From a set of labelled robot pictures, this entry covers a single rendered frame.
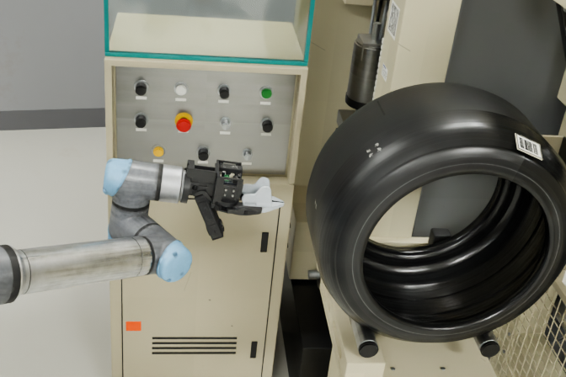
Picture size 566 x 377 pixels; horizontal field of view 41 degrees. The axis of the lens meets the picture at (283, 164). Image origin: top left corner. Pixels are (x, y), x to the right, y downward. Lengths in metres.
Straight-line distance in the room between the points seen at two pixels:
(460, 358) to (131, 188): 0.89
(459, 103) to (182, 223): 1.05
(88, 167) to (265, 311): 1.86
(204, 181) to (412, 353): 0.69
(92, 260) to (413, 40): 0.86
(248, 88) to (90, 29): 2.25
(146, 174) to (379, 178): 0.45
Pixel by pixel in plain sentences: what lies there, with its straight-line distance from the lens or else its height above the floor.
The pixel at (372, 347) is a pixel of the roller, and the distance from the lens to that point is 1.70.
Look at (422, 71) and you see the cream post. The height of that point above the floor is 1.41.
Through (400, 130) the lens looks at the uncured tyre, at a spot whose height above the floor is 1.41.
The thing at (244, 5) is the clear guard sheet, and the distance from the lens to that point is 2.03.
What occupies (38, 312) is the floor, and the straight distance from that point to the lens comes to 3.17.
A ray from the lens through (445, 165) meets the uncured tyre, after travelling 1.45.
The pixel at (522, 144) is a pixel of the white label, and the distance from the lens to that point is 1.50.
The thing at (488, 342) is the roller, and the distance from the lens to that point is 1.78.
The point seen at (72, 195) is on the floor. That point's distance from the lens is 3.87.
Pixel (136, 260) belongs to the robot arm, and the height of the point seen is 1.20.
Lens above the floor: 2.03
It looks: 29 degrees down
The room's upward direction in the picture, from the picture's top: 6 degrees clockwise
